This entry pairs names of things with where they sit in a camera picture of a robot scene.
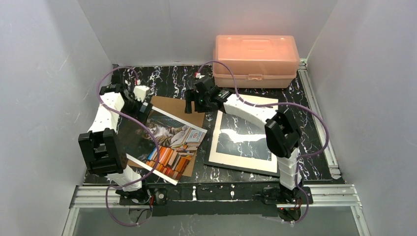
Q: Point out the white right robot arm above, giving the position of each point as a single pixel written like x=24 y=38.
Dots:
x=282 y=132

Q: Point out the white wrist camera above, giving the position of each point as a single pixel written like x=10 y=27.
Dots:
x=141 y=92
x=199 y=77

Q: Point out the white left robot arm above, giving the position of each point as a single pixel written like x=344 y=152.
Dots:
x=102 y=150

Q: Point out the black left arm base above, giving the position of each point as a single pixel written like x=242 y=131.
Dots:
x=144 y=196

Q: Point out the black picture frame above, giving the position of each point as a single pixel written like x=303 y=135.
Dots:
x=241 y=171

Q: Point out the white mat board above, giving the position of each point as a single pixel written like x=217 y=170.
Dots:
x=244 y=163

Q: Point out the aluminium front rail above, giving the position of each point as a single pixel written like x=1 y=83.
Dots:
x=321 y=195

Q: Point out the aluminium right rail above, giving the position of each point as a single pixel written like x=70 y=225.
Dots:
x=328 y=152

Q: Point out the cat photo print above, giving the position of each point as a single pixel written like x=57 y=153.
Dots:
x=167 y=162

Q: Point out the pink plastic storage box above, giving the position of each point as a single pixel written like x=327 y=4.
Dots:
x=255 y=61

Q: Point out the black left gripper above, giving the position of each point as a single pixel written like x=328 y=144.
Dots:
x=143 y=110

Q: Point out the brown cardboard backing board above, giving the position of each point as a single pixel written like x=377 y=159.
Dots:
x=175 y=107

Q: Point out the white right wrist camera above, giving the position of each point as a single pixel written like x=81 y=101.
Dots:
x=199 y=77

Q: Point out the aluminium rail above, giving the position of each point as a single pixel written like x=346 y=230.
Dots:
x=328 y=152
x=321 y=195

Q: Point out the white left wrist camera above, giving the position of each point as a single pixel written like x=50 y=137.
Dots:
x=141 y=92

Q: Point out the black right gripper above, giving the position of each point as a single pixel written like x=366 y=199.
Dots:
x=189 y=101

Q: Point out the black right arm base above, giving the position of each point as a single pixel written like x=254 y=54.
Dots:
x=292 y=200

